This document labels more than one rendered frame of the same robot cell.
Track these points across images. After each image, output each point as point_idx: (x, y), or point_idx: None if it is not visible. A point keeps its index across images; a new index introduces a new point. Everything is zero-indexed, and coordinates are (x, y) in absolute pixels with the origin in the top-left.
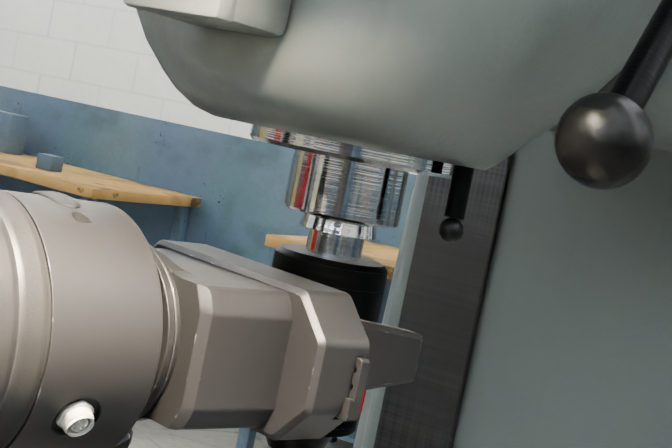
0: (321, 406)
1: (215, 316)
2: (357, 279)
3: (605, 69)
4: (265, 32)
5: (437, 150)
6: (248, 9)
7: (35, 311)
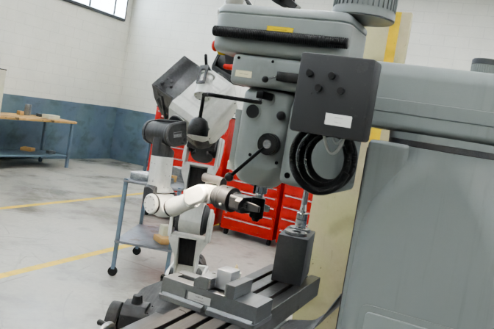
0: (234, 207)
1: (230, 197)
2: (253, 198)
3: (261, 172)
4: (234, 170)
5: (245, 181)
6: (230, 167)
7: (216, 193)
